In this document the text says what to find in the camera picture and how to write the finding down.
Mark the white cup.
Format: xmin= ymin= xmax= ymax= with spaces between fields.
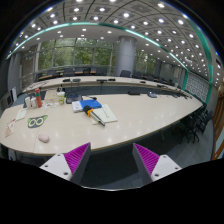
xmin=25 ymin=97 xmax=31 ymax=109

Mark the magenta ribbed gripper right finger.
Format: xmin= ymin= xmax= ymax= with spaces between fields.
xmin=132 ymin=143 xmax=181 ymax=185

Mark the red bottle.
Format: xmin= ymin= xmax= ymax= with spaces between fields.
xmin=35 ymin=88 xmax=42 ymax=108

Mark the white book under blue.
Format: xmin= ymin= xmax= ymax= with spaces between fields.
xmin=72 ymin=101 xmax=83 ymax=112

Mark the black office chair right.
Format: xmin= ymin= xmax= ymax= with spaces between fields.
xmin=177 ymin=110 xmax=213 ymax=142

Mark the pink computer mouse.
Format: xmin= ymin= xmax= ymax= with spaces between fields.
xmin=38 ymin=134 xmax=50 ymax=143

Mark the black orange handheld tool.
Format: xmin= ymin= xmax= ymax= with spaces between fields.
xmin=83 ymin=105 xmax=105 ymax=125

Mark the grey round pillar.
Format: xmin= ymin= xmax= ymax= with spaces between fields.
xmin=114 ymin=36 xmax=137 ymax=76

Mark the white paper sheet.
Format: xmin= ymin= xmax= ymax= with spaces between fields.
xmin=16 ymin=109 xmax=26 ymax=120

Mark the pink paper card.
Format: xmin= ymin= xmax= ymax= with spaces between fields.
xmin=5 ymin=120 xmax=15 ymax=137

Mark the white open notebook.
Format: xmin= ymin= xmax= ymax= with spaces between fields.
xmin=93 ymin=104 xmax=117 ymax=123

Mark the white green container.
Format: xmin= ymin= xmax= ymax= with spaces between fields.
xmin=57 ymin=91 xmax=65 ymax=105

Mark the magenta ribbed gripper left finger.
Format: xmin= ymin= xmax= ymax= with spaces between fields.
xmin=41 ymin=143 xmax=91 ymax=185

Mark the long rear conference table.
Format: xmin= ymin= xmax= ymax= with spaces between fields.
xmin=23 ymin=76 xmax=184 ymax=93

